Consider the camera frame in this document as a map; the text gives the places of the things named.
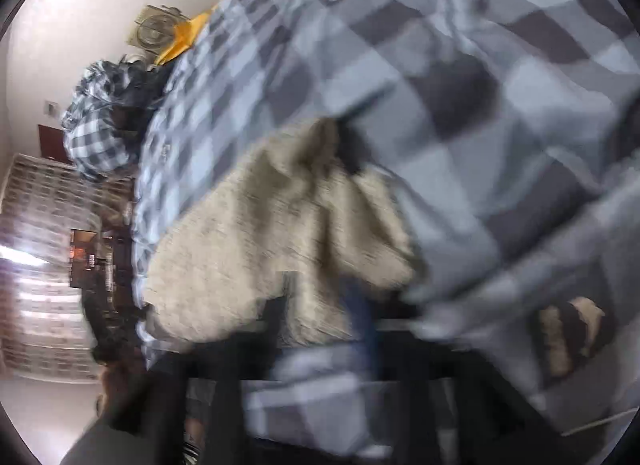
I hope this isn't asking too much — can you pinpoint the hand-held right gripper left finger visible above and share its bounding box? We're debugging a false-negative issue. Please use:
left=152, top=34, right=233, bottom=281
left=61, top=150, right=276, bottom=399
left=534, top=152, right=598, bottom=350
left=202, top=295, right=288, bottom=461

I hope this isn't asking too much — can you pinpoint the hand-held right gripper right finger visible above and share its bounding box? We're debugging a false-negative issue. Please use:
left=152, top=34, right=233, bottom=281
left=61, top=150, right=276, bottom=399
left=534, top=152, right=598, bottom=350
left=342, top=280, right=501, bottom=461

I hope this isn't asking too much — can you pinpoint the cream plaid shirt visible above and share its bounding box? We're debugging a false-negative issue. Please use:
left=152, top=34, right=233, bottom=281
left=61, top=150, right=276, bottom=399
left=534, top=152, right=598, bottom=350
left=142, top=117, right=423, bottom=348

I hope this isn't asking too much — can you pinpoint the dark monitor screen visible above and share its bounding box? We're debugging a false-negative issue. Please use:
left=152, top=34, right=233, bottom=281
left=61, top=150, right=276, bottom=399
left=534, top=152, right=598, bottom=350
left=69, top=229, right=102, bottom=291

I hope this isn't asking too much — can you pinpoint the patterned curtain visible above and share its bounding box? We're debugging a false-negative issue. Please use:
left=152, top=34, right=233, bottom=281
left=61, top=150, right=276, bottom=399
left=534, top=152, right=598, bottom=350
left=0, top=155, right=107, bottom=382

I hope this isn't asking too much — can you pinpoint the checkered duvet pile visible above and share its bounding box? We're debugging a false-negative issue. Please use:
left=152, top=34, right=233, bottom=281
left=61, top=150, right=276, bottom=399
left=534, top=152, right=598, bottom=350
left=61, top=59, right=153, bottom=182

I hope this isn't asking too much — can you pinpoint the brown door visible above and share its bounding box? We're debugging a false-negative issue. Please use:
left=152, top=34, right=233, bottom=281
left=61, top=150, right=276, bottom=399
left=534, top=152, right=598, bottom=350
left=39, top=125, right=70, bottom=164

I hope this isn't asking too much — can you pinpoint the blue checkered bed sheet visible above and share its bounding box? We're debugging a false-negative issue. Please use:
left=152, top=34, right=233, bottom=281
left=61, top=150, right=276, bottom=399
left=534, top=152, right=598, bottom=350
left=132, top=0, right=640, bottom=461

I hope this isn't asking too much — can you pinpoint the yellow cloth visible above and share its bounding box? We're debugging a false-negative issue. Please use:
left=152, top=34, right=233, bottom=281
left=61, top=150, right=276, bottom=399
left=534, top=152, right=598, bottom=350
left=154, top=7, right=218, bottom=66

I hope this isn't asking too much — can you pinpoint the cream box fan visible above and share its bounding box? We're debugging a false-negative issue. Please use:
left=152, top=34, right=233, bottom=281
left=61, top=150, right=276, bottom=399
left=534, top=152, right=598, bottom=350
left=127, top=5, right=187, bottom=52

